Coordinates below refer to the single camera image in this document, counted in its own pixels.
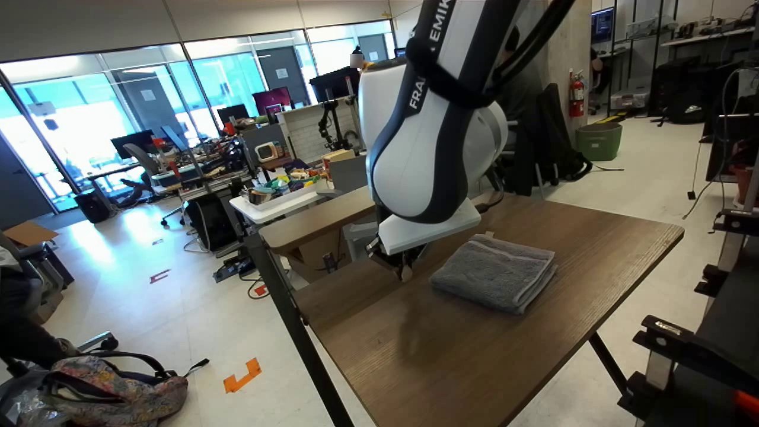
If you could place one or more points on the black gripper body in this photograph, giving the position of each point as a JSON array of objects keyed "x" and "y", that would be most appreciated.
[{"x": 400, "y": 264}]

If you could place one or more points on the grey towel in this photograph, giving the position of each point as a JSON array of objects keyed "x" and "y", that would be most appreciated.
[{"x": 496, "y": 274}]

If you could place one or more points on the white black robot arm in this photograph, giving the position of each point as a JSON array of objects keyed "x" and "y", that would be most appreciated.
[{"x": 446, "y": 124}]

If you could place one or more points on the black tripod pole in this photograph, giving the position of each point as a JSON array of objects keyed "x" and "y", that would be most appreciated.
[{"x": 279, "y": 287}]

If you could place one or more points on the long brown wooden desk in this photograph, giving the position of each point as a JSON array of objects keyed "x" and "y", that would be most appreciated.
[{"x": 316, "y": 220}]

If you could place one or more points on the green storage bin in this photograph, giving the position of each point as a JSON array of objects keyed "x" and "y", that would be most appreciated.
[{"x": 599, "y": 142}]

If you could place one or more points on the red fire extinguisher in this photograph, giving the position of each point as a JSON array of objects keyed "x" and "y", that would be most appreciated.
[{"x": 577, "y": 94}]

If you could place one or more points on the patterned backpack on floor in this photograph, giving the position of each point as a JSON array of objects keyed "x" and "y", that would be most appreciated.
[{"x": 115, "y": 389}]

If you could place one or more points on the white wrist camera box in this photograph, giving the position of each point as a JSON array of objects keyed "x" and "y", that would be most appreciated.
[{"x": 400, "y": 233}]

